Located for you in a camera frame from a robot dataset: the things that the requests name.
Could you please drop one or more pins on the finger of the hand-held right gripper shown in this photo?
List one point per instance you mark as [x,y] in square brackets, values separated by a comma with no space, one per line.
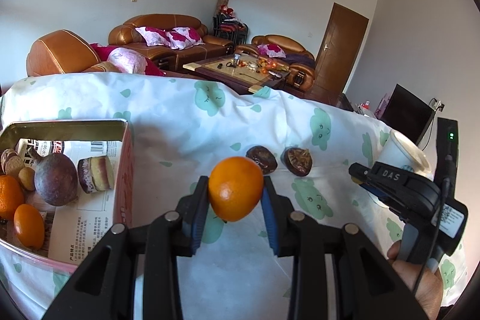
[377,191]
[360,171]

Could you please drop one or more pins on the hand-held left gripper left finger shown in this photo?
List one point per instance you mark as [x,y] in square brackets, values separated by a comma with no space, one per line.
[195,235]

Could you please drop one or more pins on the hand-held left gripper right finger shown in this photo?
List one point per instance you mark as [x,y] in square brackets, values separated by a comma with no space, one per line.
[270,226]

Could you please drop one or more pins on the medium round orange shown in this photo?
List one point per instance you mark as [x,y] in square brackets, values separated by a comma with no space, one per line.
[236,185]

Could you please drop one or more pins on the metal tin box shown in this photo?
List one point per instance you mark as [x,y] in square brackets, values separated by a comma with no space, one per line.
[125,173]

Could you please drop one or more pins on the layered cake slice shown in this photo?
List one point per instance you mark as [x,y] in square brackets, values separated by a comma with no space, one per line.
[97,173]

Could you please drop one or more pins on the purple smooth passion fruit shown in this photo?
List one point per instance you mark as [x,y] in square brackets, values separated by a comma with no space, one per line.
[56,179]

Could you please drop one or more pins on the small oval orange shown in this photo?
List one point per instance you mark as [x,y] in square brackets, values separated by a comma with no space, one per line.
[29,226]

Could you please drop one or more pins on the small yellow fruit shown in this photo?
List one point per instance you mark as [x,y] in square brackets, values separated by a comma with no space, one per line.
[27,178]

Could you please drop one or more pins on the large round orange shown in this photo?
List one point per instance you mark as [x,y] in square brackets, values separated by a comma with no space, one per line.
[9,198]

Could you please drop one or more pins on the round layered cake piece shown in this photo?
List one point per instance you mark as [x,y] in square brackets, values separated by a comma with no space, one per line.
[13,162]

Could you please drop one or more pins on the person's right hand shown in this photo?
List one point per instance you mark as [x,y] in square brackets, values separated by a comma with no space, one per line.
[423,286]

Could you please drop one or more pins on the white paper cup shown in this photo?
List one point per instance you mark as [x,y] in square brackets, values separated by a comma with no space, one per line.
[397,153]

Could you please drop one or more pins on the dark wrinkled passion fruit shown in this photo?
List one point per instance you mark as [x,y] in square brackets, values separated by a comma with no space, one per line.
[298,161]
[262,158]

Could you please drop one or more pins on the pink gift bag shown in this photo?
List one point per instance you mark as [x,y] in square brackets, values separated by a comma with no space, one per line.
[383,104]

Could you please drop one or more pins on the black television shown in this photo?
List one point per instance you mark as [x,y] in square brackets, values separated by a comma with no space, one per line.
[407,113]

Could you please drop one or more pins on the printed paper leaflet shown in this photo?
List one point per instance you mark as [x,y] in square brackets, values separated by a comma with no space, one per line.
[86,226]

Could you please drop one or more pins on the white green-print tablecloth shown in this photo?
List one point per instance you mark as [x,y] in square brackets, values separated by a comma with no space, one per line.
[225,117]

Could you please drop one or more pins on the purple blanket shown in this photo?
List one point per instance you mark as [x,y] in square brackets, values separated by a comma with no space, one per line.
[300,62]

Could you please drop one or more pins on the brown wooden door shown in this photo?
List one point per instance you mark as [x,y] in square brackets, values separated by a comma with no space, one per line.
[341,46]

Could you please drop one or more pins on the brown leather small sofa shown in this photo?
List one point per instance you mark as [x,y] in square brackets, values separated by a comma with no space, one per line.
[288,42]

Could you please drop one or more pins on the pink flower pillow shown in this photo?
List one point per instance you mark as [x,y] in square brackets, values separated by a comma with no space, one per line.
[185,38]
[270,50]
[155,36]

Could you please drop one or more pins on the wooden coffee table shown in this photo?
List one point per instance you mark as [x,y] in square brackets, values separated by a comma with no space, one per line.
[225,70]

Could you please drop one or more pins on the stacked dark chairs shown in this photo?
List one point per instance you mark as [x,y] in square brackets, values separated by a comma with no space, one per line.
[230,29]

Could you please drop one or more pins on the tall patterned vase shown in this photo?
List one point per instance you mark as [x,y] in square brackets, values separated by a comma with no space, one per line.
[224,4]

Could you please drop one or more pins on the brown leather three-seat sofa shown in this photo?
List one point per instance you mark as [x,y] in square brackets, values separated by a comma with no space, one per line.
[161,20]

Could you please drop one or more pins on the brown leather armchair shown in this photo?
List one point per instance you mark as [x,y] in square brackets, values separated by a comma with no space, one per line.
[60,50]

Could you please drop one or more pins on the wall power socket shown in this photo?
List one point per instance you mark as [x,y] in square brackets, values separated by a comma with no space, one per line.
[438,104]

